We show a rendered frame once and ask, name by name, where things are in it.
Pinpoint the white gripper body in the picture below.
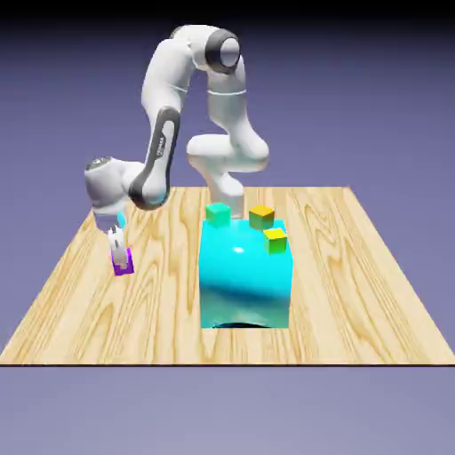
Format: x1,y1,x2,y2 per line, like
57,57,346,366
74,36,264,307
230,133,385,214
107,225,126,256

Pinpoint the small purple cube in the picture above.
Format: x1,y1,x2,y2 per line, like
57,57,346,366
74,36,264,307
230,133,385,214
111,246,135,277

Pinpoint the small green cube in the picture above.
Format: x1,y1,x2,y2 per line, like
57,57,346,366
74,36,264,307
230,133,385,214
204,202,232,229

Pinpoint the small orange cube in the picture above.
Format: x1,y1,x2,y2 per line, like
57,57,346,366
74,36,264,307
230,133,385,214
248,205,275,231

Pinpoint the small yellow cube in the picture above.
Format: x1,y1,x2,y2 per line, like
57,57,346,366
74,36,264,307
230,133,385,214
262,227,288,256

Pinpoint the large cyan box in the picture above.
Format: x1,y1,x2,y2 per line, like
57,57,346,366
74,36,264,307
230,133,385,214
197,217,294,329

